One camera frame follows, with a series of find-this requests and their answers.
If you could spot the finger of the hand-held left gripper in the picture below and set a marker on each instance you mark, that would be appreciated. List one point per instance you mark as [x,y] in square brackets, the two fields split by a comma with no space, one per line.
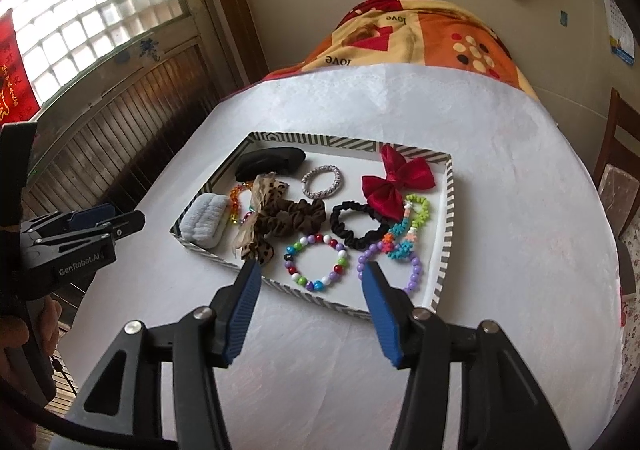
[90,215]
[125,227]

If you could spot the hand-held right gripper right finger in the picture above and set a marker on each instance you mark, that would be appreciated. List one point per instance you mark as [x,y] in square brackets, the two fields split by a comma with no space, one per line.
[380,310]

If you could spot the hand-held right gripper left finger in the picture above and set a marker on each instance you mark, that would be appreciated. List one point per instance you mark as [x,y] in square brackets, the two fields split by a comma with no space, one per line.
[245,310]

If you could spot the black scrunchie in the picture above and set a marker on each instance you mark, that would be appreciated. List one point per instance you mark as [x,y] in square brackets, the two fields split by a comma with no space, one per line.
[338,222]

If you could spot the striped cardboard tray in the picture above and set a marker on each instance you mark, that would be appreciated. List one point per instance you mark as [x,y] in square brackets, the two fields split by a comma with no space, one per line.
[440,230]

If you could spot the leopard bow scrunchie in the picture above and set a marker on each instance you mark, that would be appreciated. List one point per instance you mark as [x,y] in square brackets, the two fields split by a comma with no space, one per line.
[295,220]

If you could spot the red satin bow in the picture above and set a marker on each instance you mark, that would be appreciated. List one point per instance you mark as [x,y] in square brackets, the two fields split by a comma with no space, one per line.
[395,180]

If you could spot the black hair clip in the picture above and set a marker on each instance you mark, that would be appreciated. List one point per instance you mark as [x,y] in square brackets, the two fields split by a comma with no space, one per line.
[270,162]

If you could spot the person's left hand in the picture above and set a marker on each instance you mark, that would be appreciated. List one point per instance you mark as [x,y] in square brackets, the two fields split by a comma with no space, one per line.
[47,330]

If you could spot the grey fluffy hair clip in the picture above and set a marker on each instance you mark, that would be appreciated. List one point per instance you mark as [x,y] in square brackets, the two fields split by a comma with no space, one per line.
[205,220]

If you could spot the white tablecloth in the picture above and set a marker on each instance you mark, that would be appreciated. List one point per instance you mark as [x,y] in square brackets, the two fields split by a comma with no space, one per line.
[500,180]

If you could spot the glass block window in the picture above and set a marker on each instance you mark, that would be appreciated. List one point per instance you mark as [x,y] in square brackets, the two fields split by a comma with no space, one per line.
[90,4]

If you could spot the floral cloth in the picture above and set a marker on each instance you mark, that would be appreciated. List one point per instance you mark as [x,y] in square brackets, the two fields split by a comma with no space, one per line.
[631,330]

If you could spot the wooden chair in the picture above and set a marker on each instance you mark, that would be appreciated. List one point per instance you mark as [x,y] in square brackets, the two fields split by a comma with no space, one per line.
[612,190]

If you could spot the printed orange blanket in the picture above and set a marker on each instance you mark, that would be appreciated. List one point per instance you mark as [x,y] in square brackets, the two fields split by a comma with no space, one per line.
[440,29]

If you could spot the red wall hanging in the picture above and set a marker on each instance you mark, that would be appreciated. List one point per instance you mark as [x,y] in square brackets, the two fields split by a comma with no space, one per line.
[12,74]

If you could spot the small blue wall sticker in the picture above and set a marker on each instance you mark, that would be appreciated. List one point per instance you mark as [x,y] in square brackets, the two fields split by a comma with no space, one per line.
[563,18]

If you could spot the wall calendar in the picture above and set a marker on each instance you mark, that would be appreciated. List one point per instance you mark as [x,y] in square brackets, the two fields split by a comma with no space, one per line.
[620,24]

